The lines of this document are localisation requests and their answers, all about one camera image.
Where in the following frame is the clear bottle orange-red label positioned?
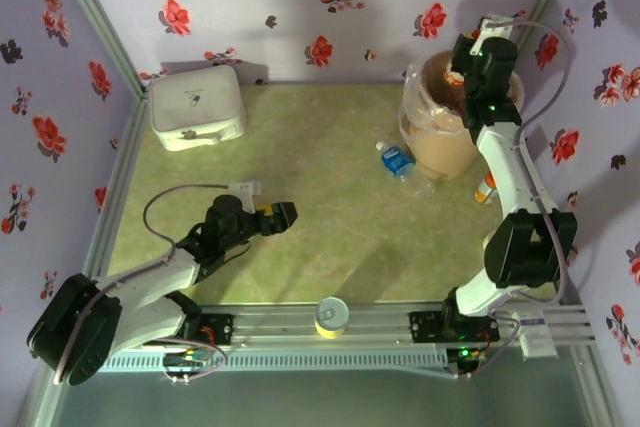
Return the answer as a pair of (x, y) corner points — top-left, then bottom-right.
(446, 64), (469, 91)

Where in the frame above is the clear plastic bin liner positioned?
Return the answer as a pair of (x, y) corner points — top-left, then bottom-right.
(402, 61), (526, 138)

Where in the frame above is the beige round waste bin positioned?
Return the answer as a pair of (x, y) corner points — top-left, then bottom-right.
(398, 49), (526, 181)

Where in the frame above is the yellow tin can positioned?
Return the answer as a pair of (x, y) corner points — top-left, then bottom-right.
(313, 296), (350, 339)

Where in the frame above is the small bottle orange cap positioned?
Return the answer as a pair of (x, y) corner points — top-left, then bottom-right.
(473, 171), (499, 206)

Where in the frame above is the clear bottle blue label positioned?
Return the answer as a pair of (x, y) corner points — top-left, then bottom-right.
(374, 140), (439, 198)

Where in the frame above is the white zipped case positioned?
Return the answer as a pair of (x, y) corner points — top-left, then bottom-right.
(147, 65), (249, 152)

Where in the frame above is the green circuit board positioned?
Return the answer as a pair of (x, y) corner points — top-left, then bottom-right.
(164, 349), (211, 371)

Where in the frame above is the black controller box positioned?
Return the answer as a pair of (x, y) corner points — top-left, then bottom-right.
(447, 344), (489, 364)

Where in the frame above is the white paper tag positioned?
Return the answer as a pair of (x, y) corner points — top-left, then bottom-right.
(514, 311), (559, 361)

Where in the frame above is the right grey arm cable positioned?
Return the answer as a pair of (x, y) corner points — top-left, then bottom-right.
(457, 19), (576, 381)

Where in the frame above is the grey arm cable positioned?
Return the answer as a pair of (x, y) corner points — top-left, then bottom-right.
(457, 19), (576, 381)
(52, 182), (236, 387)

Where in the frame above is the left grey arm cable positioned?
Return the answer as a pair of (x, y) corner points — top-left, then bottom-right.
(52, 182), (236, 387)

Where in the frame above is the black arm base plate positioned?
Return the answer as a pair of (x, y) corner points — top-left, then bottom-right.
(179, 313), (236, 347)
(408, 310), (501, 346)

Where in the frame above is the aluminium side rail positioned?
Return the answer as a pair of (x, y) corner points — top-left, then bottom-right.
(82, 91), (154, 278)

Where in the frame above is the white slotted cable duct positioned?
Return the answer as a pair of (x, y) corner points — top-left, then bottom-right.
(97, 346), (449, 373)

